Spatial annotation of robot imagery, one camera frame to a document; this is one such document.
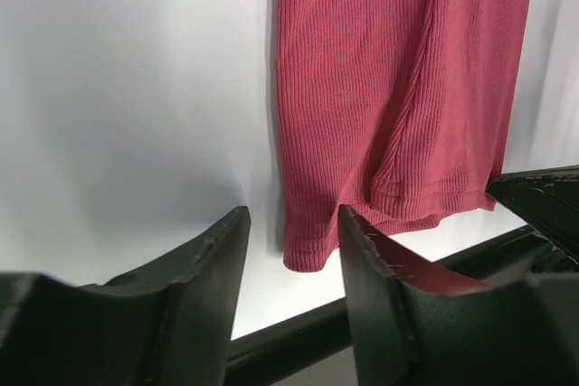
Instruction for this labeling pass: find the maroon garment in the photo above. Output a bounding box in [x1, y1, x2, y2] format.
[276, 0, 529, 272]

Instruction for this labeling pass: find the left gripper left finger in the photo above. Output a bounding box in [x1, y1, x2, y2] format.
[1, 206, 251, 385]

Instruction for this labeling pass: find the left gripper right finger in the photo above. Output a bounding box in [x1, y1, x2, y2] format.
[338, 206, 578, 385]

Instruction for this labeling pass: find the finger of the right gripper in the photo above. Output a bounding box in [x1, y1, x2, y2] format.
[486, 165, 578, 262]

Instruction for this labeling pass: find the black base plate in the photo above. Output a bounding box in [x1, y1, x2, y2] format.
[223, 222, 579, 386]

